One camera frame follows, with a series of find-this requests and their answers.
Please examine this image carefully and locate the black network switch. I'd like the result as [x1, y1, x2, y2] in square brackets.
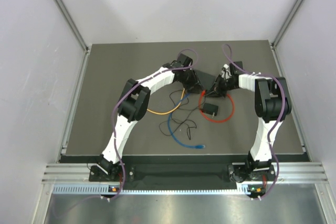
[202, 72, 216, 91]

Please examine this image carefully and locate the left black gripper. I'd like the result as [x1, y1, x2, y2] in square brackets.
[180, 68, 204, 93]

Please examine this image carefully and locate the aluminium frame rail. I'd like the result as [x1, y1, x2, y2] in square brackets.
[42, 162, 328, 184]

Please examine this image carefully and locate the thin black power cord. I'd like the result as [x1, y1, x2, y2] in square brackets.
[159, 90, 208, 141]

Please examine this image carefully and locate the blue ethernet cable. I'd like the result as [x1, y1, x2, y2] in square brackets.
[167, 93, 206, 150]

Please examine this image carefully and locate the grey slotted cable duct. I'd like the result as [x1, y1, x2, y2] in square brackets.
[52, 184, 266, 196]

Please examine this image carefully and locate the yellow ethernet cable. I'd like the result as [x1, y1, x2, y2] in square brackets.
[145, 89, 186, 115]

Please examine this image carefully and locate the red ethernet cable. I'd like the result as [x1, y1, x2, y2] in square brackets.
[198, 90, 235, 123]

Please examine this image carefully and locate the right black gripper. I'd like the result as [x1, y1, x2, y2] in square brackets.
[205, 74, 237, 98]

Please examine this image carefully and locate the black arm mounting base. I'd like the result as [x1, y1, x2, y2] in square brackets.
[89, 163, 275, 191]

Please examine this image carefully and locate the black power adapter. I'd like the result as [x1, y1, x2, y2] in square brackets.
[201, 103, 219, 117]

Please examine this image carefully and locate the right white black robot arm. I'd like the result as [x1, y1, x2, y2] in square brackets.
[211, 61, 292, 180]

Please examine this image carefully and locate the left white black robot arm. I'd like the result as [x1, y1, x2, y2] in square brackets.
[97, 52, 196, 180]

